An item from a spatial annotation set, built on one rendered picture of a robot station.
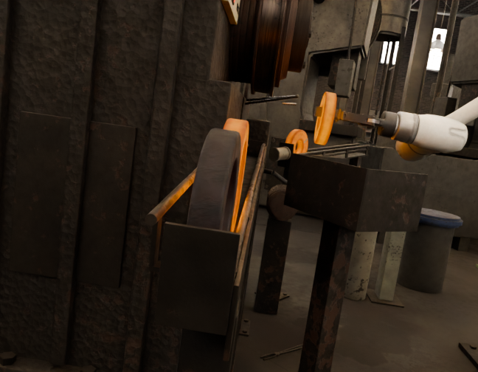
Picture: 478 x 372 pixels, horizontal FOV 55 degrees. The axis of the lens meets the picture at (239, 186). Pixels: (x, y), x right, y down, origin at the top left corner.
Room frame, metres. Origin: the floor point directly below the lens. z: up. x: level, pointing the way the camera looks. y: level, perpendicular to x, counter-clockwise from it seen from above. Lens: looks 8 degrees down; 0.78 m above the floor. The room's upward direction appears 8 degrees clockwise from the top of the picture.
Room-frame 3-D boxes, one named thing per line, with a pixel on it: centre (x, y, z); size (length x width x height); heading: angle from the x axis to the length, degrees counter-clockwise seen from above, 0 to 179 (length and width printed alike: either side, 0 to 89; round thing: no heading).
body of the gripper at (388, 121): (1.39, -0.39, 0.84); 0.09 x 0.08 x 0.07; 87
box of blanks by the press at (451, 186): (3.99, -1.45, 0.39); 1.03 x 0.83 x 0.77; 102
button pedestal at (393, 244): (2.25, -0.81, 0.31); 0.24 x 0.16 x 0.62; 177
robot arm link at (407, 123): (1.39, -0.46, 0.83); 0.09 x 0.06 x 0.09; 177
